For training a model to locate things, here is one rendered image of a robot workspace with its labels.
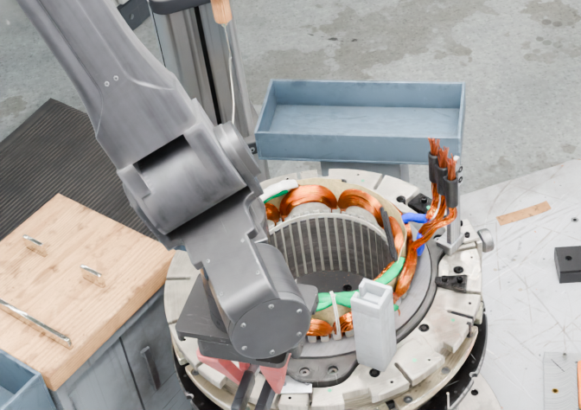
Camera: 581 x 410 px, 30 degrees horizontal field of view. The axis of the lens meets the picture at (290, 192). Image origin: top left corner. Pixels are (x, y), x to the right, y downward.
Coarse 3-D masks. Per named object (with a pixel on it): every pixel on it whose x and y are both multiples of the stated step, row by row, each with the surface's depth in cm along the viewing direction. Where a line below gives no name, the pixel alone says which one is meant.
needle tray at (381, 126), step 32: (288, 96) 140; (320, 96) 139; (352, 96) 138; (384, 96) 138; (416, 96) 137; (448, 96) 136; (256, 128) 132; (288, 128) 138; (320, 128) 137; (352, 128) 136; (384, 128) 136; (416, 128) 135; (448, 128) 134; (288, 160) 134; (320, 160) 133; (352, 160) 132; (384, 160) 131; (416, 160) 130
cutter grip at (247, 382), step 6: (246, 372) 91; (252, 372) 91; (246, 378) 91; (252, 378) 91; (240, 384) 90; (246, 384) 90; (252, 384) 92; (240, 390) 90; (246, 390) 90; (234, 396) 90; (240, 396) 89; (246, 396) 90; (234, 402) 89; (240, 402) 89; (246, 402) 90; (234, 408) 89; (240, 408) 89
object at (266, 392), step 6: (264, 384) 90; (264, 390) 90; (270, 390) 90; (264, 396) 89; (270, 396) 90; (258, 402) 89; (264, 402) 89; (270, 402) 90; (258, 408) 88; (264, 408) 88; (270, 408) 90
